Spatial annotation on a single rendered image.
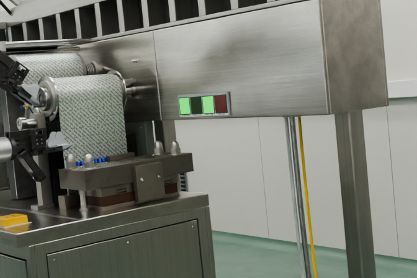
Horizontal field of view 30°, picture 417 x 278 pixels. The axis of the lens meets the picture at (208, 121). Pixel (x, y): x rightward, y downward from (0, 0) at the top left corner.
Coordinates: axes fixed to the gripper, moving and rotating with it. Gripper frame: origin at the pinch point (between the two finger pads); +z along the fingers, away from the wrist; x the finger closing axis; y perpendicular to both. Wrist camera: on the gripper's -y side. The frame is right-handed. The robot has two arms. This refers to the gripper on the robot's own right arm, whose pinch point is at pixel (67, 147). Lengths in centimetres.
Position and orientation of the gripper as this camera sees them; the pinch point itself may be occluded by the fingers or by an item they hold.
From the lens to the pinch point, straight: 250.8
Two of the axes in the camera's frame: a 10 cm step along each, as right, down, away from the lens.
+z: 7.8, -1.1, 6.2
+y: -1.0, -9.9, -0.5
